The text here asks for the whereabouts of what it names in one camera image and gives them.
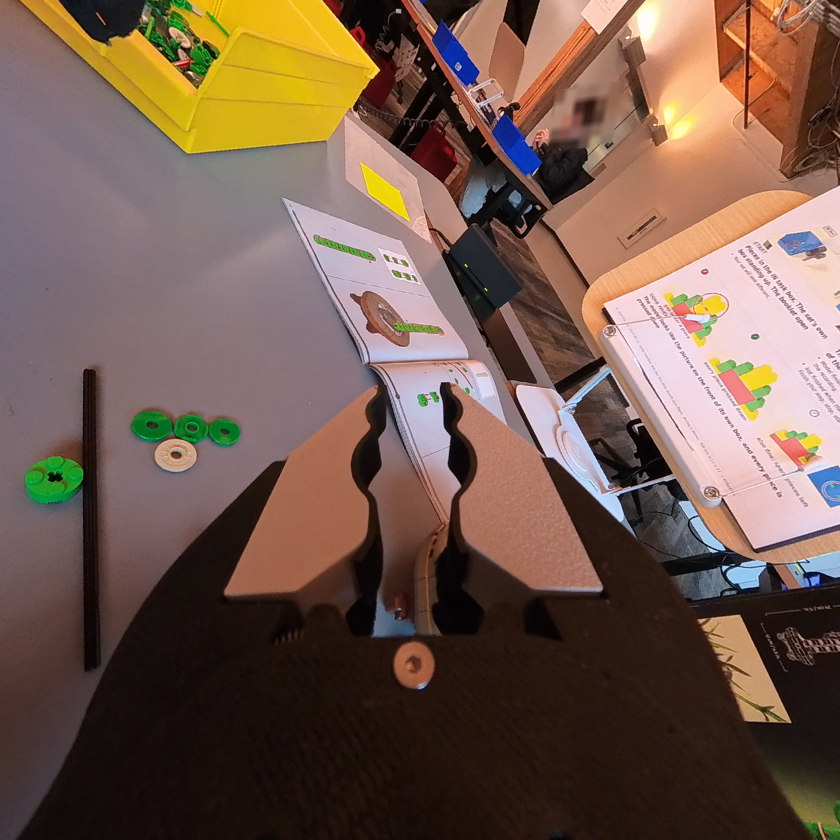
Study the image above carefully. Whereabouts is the brown brick-built pot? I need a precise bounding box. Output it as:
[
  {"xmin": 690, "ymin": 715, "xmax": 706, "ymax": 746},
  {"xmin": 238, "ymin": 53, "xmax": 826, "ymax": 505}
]
[{"xmin": 387, "ymin": 521, "xmax": 455, "ymax": 634}]

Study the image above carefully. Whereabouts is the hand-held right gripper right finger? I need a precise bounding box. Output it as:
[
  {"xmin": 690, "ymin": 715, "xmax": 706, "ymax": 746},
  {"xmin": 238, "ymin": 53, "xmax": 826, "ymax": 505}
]
[{"xmin": 436, "ymin": 382, "xmax": 605, "ymax": 634}]

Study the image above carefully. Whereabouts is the open instruction booklet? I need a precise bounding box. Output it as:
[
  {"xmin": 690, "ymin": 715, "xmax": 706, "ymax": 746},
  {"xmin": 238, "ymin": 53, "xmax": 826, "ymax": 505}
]
[{"xmin": 283, "ymin": 199, "xmax": 509, "ymax": 526}]

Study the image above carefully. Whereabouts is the grey desk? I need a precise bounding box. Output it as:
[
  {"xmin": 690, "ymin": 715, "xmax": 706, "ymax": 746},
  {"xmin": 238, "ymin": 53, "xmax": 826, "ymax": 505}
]
[{"xmin": 0, "ymin": 0, "xmax": 552, "ymax": 840}]

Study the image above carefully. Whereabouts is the blue plastic bin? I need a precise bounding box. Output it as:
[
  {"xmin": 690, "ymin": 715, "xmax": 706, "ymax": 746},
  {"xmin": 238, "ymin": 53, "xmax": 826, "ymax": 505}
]
[
  {"xmin": 431, "ymin": 21, "xmax": 481, "ymax": 88},
  {"xmin": 491, "ymin": 115, "xmax": 543, "ymax": 177}
]

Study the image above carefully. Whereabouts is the black printed product box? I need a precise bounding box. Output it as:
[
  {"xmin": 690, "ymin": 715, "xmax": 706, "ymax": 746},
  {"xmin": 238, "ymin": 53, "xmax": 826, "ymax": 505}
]
[{"xmin": 692, "ymin": 587, "xmax": 840, "ymax": 840}]

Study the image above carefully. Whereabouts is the red bin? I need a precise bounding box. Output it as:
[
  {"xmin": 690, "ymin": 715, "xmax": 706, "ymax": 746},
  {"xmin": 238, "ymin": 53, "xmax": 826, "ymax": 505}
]
[
  {"xmin": 361, "ymin": 56, "xmax": 399, "ymax": 109},
  {"xmin": 410, "ymin": 125, "xmax": 460, "ymax": 183}
]

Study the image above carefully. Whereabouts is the pile of green brick pieces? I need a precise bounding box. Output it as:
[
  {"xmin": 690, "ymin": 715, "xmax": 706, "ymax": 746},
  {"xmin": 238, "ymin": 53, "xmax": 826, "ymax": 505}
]
[{"xmin": 134, "ymin": 0, "xmax": 231, "ymax": 86}]

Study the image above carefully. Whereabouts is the long brown table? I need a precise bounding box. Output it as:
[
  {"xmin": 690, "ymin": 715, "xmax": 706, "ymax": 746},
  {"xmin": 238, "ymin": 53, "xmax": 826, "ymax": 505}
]
[{"xmin": 400, "ymin": 0, "xmax": 555, "ymax": 211}]

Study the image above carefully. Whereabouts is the printed instruction sheet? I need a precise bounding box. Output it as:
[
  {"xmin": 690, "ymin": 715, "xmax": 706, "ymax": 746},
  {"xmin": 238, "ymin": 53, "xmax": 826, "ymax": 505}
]
[{"xmin": 602, "ymin": 187, "xmax": 840, "ymax": 551}]

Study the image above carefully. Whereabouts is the instruction sheet on stand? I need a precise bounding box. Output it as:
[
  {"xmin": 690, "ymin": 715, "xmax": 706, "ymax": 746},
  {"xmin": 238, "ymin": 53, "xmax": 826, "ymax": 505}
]
[{"xmin": 583, "ymin": 190, "xmax": 840, "ymax": 565}]

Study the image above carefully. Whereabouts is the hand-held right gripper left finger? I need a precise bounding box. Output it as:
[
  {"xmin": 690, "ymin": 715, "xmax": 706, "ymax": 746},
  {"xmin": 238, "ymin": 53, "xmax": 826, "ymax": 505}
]
[{"xmin": 224, "ymin": 386, "xmax": 388, "ymax": 636}]

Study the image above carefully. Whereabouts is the wall lamp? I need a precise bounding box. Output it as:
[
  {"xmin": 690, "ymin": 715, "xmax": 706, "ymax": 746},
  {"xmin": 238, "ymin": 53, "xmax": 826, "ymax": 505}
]
[{"xmin": 659, "ymin": 101, "xmax": 698, "ymax": 142}]

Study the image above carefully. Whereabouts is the yellow paper sheet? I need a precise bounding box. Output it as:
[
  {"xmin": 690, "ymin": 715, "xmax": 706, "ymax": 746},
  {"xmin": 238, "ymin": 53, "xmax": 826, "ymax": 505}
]
[{"xmin": 360, "ymin": 162, "xmax": 411, "ymax": 222}]

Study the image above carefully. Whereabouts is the black electronic box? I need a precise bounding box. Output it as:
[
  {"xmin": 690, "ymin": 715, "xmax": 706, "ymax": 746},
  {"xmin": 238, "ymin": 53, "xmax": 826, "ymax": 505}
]
[{"xmin": 449, "ymin": 224, "xmax": 524, "ymax": 319}]

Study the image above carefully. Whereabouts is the yellow plastic bin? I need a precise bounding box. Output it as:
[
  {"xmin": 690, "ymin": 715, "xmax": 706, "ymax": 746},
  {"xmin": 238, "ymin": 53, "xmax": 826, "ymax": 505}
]
[{"xmin": 20, "ymin": 0, "xmax": 380, "ymax": 154}]

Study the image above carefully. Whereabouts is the white wall notice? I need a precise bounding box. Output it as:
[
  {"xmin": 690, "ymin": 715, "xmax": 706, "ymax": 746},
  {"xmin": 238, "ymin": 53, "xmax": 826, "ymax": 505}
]
[{"xmin": 581, "ymin": 0, "xmax": 631, "ymax": 34}]

